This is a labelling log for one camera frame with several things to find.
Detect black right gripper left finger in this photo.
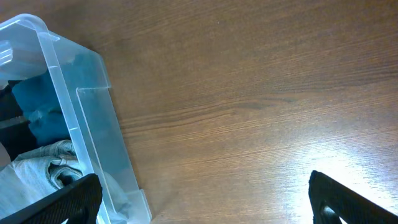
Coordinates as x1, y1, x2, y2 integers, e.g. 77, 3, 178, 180
1, 174, 103, 224

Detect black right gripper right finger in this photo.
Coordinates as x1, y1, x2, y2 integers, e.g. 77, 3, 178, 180
308, 170, 397, 224

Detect light blue jeans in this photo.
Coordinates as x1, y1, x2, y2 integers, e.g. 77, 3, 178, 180
1, 140, 86, 219

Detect black garment with tape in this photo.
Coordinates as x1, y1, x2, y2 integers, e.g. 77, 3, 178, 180
1, 81, 37, 161

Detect teal blue garment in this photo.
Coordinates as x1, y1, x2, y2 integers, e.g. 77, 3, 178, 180
13, 52, 137, 190

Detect clear plastic storage bin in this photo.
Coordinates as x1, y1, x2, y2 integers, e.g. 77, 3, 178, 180
1, 14, 152, 223

